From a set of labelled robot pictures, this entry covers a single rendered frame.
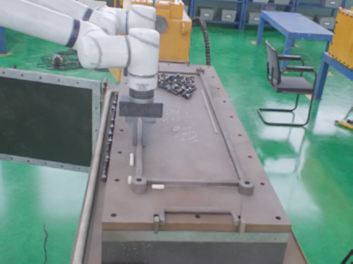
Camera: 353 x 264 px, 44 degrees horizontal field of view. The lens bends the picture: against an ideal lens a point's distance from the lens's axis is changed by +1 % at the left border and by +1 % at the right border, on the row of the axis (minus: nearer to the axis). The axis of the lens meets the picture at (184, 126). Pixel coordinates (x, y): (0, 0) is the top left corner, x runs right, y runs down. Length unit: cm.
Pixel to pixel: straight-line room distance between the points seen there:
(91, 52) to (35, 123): 141
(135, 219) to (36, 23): 59
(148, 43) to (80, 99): 121
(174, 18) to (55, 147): 190
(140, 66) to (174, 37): 275
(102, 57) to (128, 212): 41
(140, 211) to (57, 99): 144
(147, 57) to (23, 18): 34
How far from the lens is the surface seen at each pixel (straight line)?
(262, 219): 110
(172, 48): 399
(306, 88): 509
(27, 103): 251
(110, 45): 118
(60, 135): 250
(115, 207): 108
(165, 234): 106
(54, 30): 128
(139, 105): 128
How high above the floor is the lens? 199
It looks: 25 degrees down
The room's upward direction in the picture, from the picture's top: 6 degrees clockwise
